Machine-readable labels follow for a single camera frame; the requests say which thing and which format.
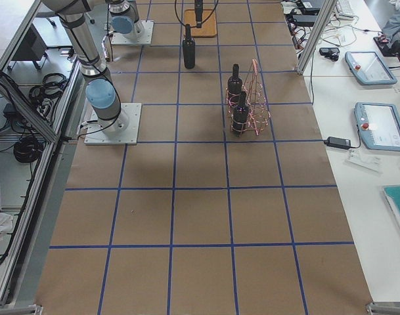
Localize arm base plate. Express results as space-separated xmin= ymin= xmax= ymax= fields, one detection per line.
xmin=84 ymin=103 xmax=142 ymax=145
xmin=112 ymin=20 xmax=154 ymax=46

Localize wooden tray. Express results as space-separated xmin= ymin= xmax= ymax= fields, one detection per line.
xmin=183 ymin=9 xmax=217 ymax=38

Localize black coiled cables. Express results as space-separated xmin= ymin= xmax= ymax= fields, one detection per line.
xmin=12 ymin=136 xmax=43 ymax=164

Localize black power brick right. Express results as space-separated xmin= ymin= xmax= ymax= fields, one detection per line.
xmin=291 ymin=14 xmax=318 ymax=27

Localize clear acrylic holder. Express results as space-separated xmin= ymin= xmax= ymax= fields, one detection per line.
xmin=345 ymin=149 xmax=382 ymax=174

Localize aluminium frame rail left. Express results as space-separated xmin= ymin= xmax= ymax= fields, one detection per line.
xmin=0 ymin=69 xmax=58 ymax=142

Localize aluminium frame post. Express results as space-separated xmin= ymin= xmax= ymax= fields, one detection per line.
xmin=296 ymin=0 xmax=336 ymax=75

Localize teach pendant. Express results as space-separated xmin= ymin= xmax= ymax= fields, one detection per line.
xmin=344 ymin=51 xmax=397 ymax=85
xmin=354 ymin=102 xmax=400 ymax=152

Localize lower teach pendant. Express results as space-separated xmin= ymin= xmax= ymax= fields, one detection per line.
xmin=354 ymin=102 xmax=400 ymax=152

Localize upper teach pendant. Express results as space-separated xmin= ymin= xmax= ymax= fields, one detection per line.
xmin=344 ymin=51 xmax=397 ymax=85

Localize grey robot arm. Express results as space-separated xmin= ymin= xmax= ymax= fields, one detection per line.
xmin=43 ymin=1 xmax=126 ymax=133
xmin=108 ymin=1 xmax=146 ymax=43

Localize grey equipment box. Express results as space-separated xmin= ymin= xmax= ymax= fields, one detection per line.
xmin=12 ymin=24 xmax=47 ymax=70

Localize copper wire bottle basket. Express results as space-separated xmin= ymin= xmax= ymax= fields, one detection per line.
xmin=225 ymin=58 xmax=271 ymax=137

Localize dark wine bottle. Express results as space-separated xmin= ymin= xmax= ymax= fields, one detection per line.
xmin=232 ymin=91 xmax=249 ymax=136
xmin=227 ymin=64 xmax=243 ymax=108
xmin=182 ymin=24 xmax=196 ymax=69

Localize black adapter on white table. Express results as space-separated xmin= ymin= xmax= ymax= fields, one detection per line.
xmin=323 ymin=136 xmax=351 ymax=150

